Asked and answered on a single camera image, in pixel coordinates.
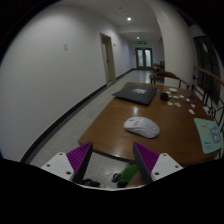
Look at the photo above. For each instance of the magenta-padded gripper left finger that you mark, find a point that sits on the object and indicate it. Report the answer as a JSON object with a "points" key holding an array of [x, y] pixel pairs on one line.
{"points": [[56, 165]]}

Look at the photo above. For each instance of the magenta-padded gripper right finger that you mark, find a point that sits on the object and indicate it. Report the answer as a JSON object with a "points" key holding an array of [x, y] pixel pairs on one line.
{"points": [[166, 166]]}

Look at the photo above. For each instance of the white perforated computer mouse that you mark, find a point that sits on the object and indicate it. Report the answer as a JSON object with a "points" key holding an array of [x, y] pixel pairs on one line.
{"points": [[142, 127]]}

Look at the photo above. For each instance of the green printed mouse pad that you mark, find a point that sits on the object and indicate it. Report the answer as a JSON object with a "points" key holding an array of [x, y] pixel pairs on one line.
{"points": [[208, 135]]}

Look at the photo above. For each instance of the orange sticker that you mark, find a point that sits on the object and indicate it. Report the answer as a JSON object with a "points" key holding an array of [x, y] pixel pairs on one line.
{"points": [[177, 104], [170, 103]]}

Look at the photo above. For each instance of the red sticker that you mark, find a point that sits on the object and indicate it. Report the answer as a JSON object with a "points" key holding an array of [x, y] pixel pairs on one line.
{"points": [[192, 105]]}

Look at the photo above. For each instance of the small white sticker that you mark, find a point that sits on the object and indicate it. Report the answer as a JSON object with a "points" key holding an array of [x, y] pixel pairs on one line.
{"points": [[181, 96], [187, 100], [175, 97]]}

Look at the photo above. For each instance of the small black box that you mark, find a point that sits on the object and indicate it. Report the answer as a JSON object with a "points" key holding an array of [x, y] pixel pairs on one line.
{"points": [[164, 96]]}

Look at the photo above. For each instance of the white rectangular card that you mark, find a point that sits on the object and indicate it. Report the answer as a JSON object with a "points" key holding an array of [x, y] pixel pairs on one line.
{"points": [[173, 89]]}

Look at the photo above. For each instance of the black closed laptop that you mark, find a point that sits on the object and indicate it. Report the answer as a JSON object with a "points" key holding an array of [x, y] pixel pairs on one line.
{"points": [[135, 94]]}

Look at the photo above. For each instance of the wooden armchair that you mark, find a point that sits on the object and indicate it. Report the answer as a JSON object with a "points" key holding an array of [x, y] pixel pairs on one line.
{"points": [[168, 74]]}

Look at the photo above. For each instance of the black railing with wooden handrail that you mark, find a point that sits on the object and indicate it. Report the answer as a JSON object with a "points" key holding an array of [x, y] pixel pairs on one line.
{"points": [[208, 74]]}

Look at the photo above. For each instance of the dark window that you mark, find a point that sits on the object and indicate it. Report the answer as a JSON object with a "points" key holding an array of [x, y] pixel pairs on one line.
{"points": [[205, 63]]}

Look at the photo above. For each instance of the glass double door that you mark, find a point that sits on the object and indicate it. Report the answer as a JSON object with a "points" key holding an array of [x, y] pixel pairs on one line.
{"points": [[144, 58]]}

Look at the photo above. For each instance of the side door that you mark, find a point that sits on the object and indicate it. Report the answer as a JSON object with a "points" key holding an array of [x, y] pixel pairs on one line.
{"points": [[108, 58]]}

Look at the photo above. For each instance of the green exit sign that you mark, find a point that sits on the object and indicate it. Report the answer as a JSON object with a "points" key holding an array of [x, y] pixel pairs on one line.
{"points": [[142, 42]]}

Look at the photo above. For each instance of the round ceiling light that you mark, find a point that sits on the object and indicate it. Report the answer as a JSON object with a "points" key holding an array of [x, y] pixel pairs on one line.
{"points": [[129, 19], [138, 38]]}

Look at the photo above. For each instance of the white wall switch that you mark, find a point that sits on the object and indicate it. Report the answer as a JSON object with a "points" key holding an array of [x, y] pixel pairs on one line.
{"points": [[65, 47]]}

